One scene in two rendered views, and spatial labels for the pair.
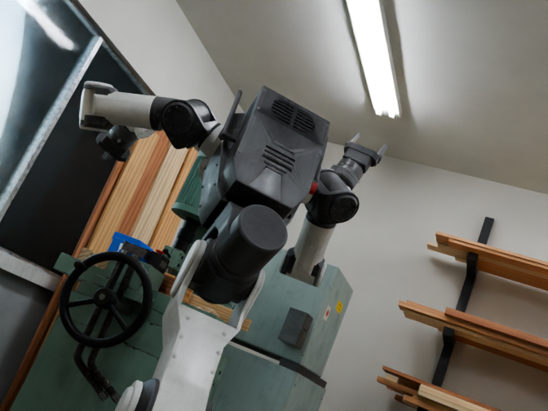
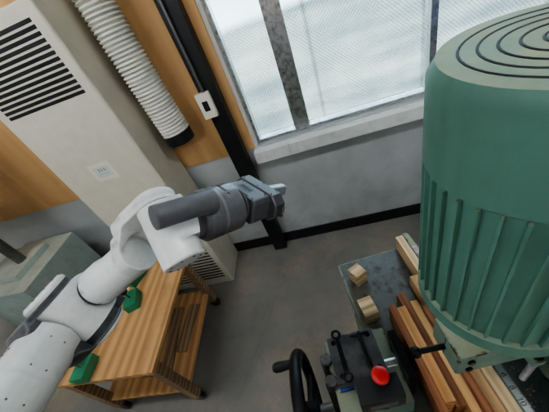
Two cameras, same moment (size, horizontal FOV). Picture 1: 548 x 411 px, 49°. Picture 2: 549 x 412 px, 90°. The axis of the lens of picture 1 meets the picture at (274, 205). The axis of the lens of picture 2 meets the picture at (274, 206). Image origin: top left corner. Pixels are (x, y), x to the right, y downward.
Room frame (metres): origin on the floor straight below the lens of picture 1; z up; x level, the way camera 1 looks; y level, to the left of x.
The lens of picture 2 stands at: (1.92, 0.13, 1.59)
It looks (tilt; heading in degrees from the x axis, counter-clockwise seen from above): 38 degrees down; 81
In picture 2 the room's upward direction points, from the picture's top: 23 degrees counter-clockwise
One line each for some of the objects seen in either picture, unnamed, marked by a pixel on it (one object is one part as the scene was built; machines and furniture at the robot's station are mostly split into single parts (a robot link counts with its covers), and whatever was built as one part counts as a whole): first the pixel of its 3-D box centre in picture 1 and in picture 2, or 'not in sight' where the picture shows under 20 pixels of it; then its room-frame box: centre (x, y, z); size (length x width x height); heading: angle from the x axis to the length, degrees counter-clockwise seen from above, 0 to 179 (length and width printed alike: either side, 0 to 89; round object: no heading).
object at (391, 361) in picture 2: not in sight; (386, 364); (2.04, 0.31, 0.95); 0.09 x 0.07 x 0.09; 73
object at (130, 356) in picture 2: not in sight; (148, 329); (1.14, 1.28, 0.32); 0.66 x 0.57 x 0.64; 67
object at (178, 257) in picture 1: (175, 263); (485, 338); (2.19, 0.24, 1.03); 0.14 x 0.07 x 0.09; 163
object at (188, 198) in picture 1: (209, 183); (520, 205); (2.17, 0.25, 1.35); 0.18 x 0.18 x 0.31
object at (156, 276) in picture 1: (134, 276); (366, 376); (1.99, 0.33, 0.91); 0.15 x 0.14 x 0.09; 73
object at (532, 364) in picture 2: not in sight; (528, 364); (2.21, 0.19, 1.00); 0.02 x 0.02 x 0.10; 73
